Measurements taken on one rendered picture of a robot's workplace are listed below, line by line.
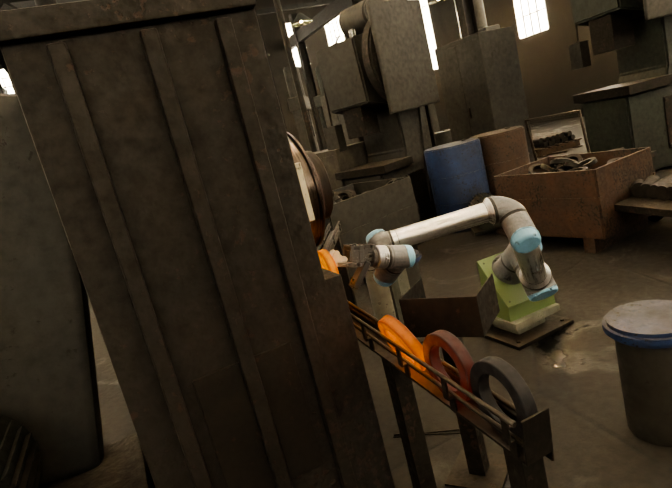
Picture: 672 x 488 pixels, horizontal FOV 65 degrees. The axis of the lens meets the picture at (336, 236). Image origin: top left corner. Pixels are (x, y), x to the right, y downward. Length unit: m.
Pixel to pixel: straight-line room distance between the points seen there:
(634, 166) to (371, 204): 2.01
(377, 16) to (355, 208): 2.04
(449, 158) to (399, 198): 0.86
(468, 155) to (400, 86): 0.98
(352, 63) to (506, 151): 1.81
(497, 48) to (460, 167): 2.06
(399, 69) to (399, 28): 0.42
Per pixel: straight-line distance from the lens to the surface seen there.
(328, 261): 1.88
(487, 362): 1.23
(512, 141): 5.74
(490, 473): 2.14
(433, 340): 1.38
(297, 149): 1.93
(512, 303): 2.96
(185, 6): 1.56
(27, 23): 1.52
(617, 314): 2.18
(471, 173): 5.46
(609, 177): 4.21
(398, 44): 5.71
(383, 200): 4.64
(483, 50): 6.84
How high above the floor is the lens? 1.31
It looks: 11 degrees down
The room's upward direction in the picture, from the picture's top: 14 degrees counter-clockwise
